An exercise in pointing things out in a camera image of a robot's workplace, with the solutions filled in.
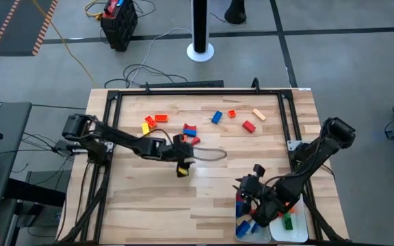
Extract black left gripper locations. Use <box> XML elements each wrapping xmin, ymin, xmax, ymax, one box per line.
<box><xmin>164</xmin><ymin>135</ymin><xmax>196</xmax><ymax>178</ymax></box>

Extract black metal table frame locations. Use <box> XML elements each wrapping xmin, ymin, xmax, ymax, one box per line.
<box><xmin>57</xmin><ymin>87</ymin><xmax>350</xmax><ymax>246</ymax></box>

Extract black pole white base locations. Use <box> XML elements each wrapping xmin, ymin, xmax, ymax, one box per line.
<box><xmin>186</xmin><ymin>0</ymin><xmax>215</xmax><ymax>64</ymax></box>

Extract black power strip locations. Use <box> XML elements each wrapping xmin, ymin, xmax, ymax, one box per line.
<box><xmin>139</xmin><ymin>79</ymin><xmax>226</xmax><ymax>90</ymax></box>

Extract black floor cable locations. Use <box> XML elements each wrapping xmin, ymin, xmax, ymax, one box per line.
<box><xmin>103</xmin><ymin>63</ymin><xmax>189</xmax><ymax>90</ymax></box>

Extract white plastic bin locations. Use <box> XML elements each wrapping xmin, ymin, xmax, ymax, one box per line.
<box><xmin>233</xmin><ymin>189</ymin><xmax>272</xmax><ymax>245</ymax></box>
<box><xmin>267</xmin><ymin>189</ymin><xmax>309</xmax><ymax>243</ymax></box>

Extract black side desk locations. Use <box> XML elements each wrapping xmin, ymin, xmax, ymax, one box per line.
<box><xmin>0</xmin><ymin>101</ymin><xmax>33</xmax><ymax>206</ymax></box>

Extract yellow extension cable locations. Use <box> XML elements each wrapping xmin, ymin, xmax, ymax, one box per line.
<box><xmin>31</xmin><ymin>0</ymin><xmax>104</xmax><ymax>88</ymax></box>

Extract white floor cable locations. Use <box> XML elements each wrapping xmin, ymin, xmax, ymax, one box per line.
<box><xmin>127</xmin><ymin>27</ymin><xmax>194</xmax><ymax>86</ymax></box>

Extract black crate red handle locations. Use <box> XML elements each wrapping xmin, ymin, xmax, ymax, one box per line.
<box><xmin>100</xmin><ymin>0</ymin><xmax>139</xmax><ymax>53</ymax></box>

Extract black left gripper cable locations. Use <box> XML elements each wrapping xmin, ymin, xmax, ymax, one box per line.
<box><xmin>147</xmin><ymin>128</ymin><xmax>228</xmax><ymax>163</ymax></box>

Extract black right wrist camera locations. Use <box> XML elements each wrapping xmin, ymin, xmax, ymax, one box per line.
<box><xmin>252</xmin><ymin>163</ymin><xmax>267</xmax><ymax>177</ymax></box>

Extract black mat striped edges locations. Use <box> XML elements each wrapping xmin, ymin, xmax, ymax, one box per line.
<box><xmin>0</xmin><ymin>0</ymin><xmax>60</xmax><ymax>57</ymax></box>

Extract black round stand base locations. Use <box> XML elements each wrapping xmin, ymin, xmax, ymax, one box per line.
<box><xmin>224</xmin><ymin>0</ymin><xmax>248</xmax><ymax>26</ymax></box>

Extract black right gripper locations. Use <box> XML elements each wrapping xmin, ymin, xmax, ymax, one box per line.
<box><xmin>233</xmin><ymin>174</ymin><xmax>270</xmax><ymax>219</ymax></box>

